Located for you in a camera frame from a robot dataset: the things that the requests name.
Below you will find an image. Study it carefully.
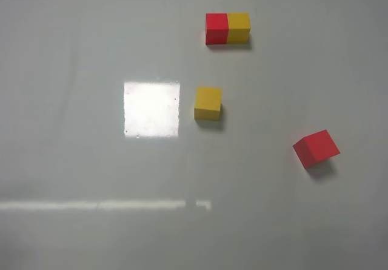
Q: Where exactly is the yellow template cube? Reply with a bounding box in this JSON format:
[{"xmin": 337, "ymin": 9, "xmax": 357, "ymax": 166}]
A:
[{"xmin": 227, "ymin": 13, "xmax": 251, "ymax": 44}]

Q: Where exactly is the red template cube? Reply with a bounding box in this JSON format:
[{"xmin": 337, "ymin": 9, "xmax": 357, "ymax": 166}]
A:
[{"xmin": 205, "ymin": 13, "xmax": 229, "ymax": 46}]

